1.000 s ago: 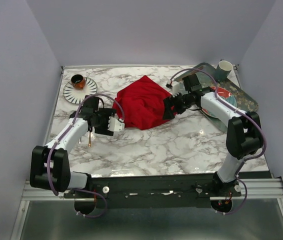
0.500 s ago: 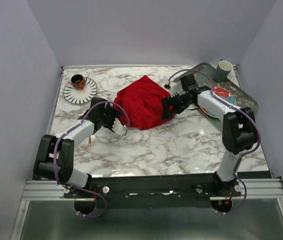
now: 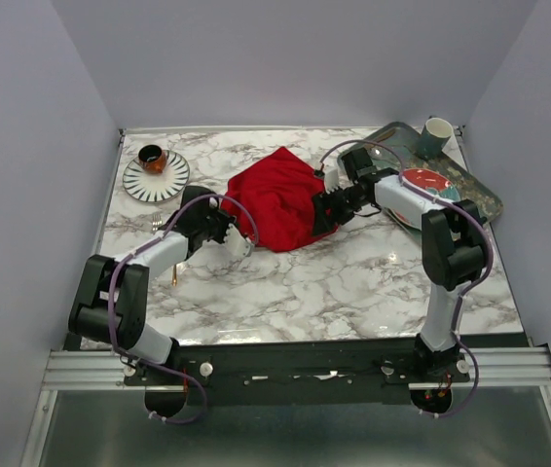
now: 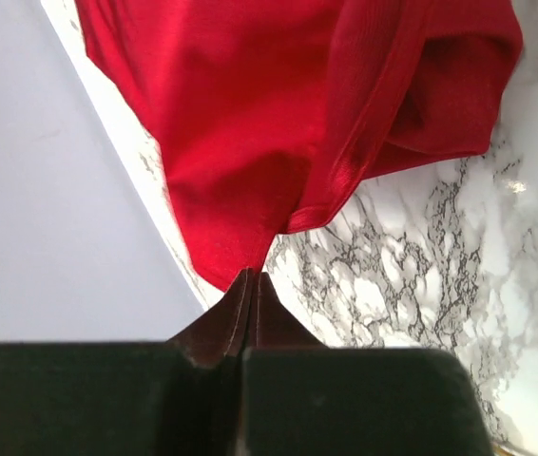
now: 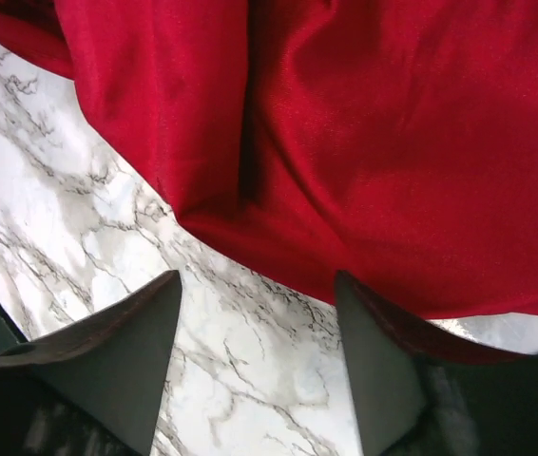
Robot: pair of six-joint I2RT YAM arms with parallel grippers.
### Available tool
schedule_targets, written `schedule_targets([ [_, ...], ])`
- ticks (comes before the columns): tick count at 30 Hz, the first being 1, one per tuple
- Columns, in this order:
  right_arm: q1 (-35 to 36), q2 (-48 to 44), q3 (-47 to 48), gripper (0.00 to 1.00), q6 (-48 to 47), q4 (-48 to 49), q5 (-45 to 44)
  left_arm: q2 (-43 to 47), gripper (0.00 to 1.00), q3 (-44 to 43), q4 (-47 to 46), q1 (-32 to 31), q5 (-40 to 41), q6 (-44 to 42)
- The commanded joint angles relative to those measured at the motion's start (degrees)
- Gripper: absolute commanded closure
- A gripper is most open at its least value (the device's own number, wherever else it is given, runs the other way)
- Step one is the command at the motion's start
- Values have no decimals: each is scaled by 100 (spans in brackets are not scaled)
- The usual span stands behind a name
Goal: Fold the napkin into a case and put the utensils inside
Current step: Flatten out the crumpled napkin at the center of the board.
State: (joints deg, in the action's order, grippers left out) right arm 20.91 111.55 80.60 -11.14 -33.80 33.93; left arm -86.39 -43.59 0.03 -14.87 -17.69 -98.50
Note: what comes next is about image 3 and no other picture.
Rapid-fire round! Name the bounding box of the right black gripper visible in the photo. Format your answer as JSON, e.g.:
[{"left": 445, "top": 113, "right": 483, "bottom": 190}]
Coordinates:
[{"left": 310, "top": 185, "right": 367, "bottom": 237}]

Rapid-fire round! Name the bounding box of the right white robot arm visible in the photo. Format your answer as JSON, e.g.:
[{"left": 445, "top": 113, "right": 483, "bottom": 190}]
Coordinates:
[{"left": 312, "top": 148, "right": 494, "bottom": 381}]

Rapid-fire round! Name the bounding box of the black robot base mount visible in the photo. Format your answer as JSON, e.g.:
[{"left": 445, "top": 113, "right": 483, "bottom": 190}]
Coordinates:
[{"left": 125, "top": 338, "right": 470, "bottom": 416}]

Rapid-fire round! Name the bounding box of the red cloth napkin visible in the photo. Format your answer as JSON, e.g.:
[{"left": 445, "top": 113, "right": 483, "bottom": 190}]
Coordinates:
[{"left": 221, "top": 147, "right": 325, "bottom": 253}]

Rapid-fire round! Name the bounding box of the brown black teacup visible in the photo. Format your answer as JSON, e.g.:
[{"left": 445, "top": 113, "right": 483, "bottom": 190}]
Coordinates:
[{"left": 137, "top": 145, "right": 167, "bottom": 174}]

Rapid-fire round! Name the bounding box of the green floral tray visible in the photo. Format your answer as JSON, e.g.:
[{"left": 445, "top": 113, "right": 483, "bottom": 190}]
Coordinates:
[{"left": 337, "top": 122, "right": 503, "bottom": 221}]

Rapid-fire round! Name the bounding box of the silver fork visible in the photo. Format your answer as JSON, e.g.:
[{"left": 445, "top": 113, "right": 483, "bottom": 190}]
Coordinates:
[{"left": 151, "top": 212, "right": 163, "bottom": 232}]

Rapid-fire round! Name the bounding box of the aluminium rail frame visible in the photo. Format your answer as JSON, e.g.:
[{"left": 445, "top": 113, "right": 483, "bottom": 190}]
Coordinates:
[{"left": 22, "top": 333, "right": 551, "bottom": 466}]

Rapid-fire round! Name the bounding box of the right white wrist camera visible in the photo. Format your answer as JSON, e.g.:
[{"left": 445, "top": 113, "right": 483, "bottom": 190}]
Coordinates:
[{"left": 313, "top": 167, "right": 341, "bottom": 194}]

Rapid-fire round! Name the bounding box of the dark green white cup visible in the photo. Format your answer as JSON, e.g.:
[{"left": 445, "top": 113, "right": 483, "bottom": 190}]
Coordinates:
[{"left": 416, "top": 117, "right": 454, "bottom": 160}]

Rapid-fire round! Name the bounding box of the striped white saucer plate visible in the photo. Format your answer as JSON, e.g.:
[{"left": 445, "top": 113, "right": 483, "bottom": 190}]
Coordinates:
[{"left": 122, "top": 151, "right": 190, "bottom": 204}]

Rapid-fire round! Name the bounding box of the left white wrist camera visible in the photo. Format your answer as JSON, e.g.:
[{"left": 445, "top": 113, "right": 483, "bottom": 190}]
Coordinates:
[{"left": 223, "top": 224, "right": 254, "bottom": 258}]

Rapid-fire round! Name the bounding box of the silver spoon on tray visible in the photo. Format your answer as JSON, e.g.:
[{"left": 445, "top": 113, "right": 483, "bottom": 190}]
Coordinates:
[{"left": 371, "top": 148, "right": 384, "bottom": 160}]

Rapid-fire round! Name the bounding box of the red blue patterned plate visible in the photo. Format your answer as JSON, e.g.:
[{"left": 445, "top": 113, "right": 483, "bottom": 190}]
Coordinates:
[{"left": 404, "top": 168, "right": 461, "bottom": 201}]

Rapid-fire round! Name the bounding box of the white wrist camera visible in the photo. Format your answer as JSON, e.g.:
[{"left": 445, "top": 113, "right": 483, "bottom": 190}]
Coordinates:
[
  {"left": 223, "top": 224, "right": 254, "bottom": 258},
  {"left": 313, "top": 167, "right": 341, "bottom": 194}
]

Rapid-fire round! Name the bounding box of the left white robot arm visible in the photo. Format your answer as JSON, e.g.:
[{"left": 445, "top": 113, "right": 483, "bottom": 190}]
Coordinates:
[{"left": 68, "top": 186, "right": 236, "bottom": 384}]

